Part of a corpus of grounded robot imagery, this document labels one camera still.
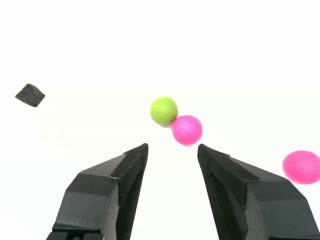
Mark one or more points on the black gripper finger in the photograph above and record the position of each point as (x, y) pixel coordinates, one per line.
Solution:
(265, 207)
(95, 200)

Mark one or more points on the small black box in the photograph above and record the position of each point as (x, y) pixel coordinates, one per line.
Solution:
(30, 95)

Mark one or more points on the pink ball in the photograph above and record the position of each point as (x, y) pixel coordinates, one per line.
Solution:
(187, 130)
(303, 167)

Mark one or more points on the green ball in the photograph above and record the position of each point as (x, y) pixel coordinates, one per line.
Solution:
(163, 111)

